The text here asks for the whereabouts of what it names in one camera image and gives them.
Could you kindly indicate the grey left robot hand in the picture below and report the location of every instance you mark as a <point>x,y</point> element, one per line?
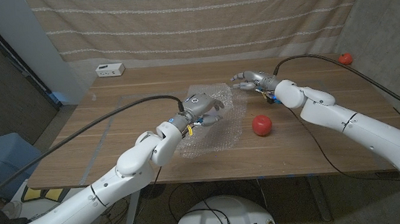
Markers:
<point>199,106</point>

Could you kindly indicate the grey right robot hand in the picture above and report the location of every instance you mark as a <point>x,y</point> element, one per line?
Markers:
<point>260,79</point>

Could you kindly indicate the clear bubble wrap sheet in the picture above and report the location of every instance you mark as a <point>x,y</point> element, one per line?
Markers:
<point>224,135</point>

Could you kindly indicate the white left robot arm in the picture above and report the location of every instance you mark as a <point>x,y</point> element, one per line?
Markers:
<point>84,205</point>

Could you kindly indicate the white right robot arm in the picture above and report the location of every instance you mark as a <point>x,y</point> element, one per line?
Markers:
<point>369,133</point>

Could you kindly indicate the red ball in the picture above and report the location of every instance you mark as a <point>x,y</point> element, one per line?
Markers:
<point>262,125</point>

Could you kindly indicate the small orange-red tomato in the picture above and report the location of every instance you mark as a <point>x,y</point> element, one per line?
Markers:
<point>345,59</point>

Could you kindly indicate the beige striped backdrop cloth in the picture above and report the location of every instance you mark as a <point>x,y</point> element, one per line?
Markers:
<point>195,18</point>

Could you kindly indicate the small white box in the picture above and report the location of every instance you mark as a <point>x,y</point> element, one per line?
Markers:
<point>110,70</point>

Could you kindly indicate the white robot torso base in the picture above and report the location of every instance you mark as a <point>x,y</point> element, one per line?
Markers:
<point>209,216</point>

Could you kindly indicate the grey table leg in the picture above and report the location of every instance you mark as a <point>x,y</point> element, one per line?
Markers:
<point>133,212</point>
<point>319,199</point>

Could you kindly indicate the blue chair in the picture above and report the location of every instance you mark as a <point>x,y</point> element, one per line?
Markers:
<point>1,162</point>

